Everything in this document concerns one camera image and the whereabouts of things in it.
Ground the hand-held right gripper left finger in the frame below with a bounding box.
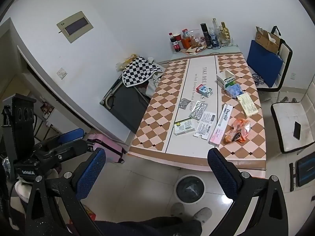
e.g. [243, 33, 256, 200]
[25, 148, 107, 236]

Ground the black device with blue lines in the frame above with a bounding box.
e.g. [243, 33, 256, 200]
[289, 151, 315, 192]

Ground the blue folder on chair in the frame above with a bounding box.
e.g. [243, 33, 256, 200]
[247, 40, 284, 88]

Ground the table with diamond-pattern cover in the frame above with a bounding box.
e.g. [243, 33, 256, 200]
[127, 45, 268, 172]

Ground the black white checkered cloth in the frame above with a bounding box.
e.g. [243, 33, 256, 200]
[122, 56, 163, 88]

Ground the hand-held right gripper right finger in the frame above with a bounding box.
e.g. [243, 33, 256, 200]
[207, 148, 289, 236]

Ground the grey cloth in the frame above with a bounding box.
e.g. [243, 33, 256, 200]
[145, 71, 163, 99]

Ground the beige wall electric panel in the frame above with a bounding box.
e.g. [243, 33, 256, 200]
[57, 11, 94, 44]

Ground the cola bottle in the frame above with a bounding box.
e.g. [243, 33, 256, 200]
[169, 32, 181, 53]

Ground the green white medicine box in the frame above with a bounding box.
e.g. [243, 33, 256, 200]
[217, 69, 237, 90]

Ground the pink suitcase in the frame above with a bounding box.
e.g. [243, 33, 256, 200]
[85, 133, 127, 164]

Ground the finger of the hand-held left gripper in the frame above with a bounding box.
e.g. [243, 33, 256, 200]
[57, 128, 86, 145]
[58, 140, 94, 162]

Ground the red yellow snack box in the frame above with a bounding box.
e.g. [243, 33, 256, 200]
[84, 205, 96, 223]

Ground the clear glass bottle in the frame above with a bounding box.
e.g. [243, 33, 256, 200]
[212, 18, 221, 42]

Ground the dark folding table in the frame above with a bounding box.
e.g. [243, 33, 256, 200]
[100, 79, 151, 134]

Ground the black spray can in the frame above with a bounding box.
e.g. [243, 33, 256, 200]
[200, 23, 213, 49]

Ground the cream yellow flat box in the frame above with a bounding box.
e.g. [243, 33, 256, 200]
[237, 93, 259, 118]

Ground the red blue milk carton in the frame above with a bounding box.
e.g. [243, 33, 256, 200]
[197, 84, 213, 98]

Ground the grey slipper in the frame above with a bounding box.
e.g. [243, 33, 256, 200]
[193, 207, 212, 224]

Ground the gold capped glass bottle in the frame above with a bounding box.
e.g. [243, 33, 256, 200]
[220, 22, 230, 46]

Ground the white chair with black frame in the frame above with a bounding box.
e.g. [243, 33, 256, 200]
[271, 81, 315, 154]
[246, 25, 294, 104]

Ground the blue plastic bag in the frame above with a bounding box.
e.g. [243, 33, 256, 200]
[225, 84, 244, 98]

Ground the black smartphone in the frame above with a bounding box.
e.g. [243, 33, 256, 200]
[293, 122, 302, 140]

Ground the orange snack wrapper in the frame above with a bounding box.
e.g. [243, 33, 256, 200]
[225, 118, 252, 143]

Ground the cardboard box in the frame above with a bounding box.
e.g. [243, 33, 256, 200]
[255, 26, 281, 54]

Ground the clear plastic snack bag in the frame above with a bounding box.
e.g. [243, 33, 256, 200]
[188, 29, 206, 48]

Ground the large silver blister pack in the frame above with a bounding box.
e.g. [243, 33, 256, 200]
[189, 101, 208, 120]

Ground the white round trash bin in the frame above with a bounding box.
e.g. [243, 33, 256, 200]
[175, 174, 205, 204]

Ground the white pink toothpaste box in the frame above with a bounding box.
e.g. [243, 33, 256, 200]
[209, 104, 234, 146]

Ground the brown paper bag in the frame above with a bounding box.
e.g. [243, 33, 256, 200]
[182, 45, 208, 55]

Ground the yellow plastic bag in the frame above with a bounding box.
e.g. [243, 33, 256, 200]
[116, 53, 138, 72]

